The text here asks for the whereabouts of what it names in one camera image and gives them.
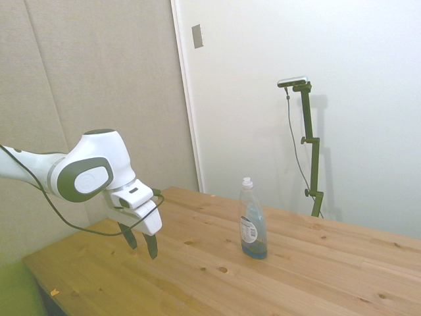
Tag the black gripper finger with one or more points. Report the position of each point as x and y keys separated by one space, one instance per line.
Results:
x=129 y=237
x=152 y=247

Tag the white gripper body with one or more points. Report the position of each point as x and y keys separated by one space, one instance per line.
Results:
x=149 y=219

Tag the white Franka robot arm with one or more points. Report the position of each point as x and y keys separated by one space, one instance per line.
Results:
x=95 y=158

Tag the clear dish soap bottle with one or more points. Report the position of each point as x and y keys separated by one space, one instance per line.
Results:
x=253 y=227

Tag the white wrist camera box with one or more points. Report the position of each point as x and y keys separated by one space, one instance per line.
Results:
x=131 y=196

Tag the white door frame strip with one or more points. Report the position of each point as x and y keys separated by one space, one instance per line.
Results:
x=187 y=98

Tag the black camera stand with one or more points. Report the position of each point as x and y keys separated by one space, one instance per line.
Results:
x=310 y=145

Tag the grey wall plate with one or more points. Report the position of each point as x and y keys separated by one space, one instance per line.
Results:
x=197 y=36

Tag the grey stereo camera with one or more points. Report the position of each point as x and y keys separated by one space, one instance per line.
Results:
x=292 y=81

